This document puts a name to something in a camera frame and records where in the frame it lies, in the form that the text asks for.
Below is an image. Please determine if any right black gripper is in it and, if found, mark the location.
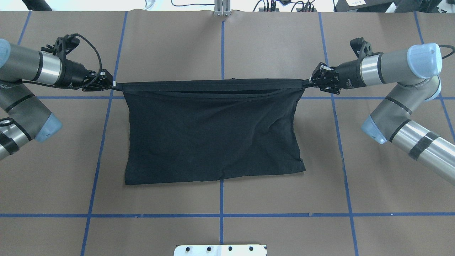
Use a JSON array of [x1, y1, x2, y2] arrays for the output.
[[311, 60, 363, 95]]

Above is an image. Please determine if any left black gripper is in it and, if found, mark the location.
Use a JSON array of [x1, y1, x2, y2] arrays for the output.
[[57, 60, 114, 92]]

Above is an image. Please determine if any black graphic t-shirt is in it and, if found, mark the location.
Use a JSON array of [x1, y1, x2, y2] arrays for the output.
[[118, 79, 307, 185]]

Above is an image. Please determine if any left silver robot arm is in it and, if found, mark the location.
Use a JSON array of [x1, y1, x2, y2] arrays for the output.
[[0, 33, 116, 159]]

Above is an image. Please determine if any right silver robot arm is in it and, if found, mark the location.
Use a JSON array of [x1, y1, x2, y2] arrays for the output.
[[309, 38, 455, 184]]

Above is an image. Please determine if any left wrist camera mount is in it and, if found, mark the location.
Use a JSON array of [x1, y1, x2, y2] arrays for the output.
[[40, 34, 80, 59]]

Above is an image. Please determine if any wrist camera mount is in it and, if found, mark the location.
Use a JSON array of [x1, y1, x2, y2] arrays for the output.
[[40, 34, 80, 59], [350, 37, 382, 60]]

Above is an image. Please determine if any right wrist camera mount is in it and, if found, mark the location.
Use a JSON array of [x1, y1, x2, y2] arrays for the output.
[[350, 37, 382, 60]]

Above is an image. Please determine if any right black cable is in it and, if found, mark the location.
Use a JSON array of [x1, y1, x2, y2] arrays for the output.
[[437, 44, 455, 59]]

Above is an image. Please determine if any aluminium frame post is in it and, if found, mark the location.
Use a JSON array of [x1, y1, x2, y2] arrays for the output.
[[214, 0, 232, 16]]

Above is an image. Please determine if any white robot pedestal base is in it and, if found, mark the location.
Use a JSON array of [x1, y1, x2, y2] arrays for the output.
[[173, 244, 268, 256]]

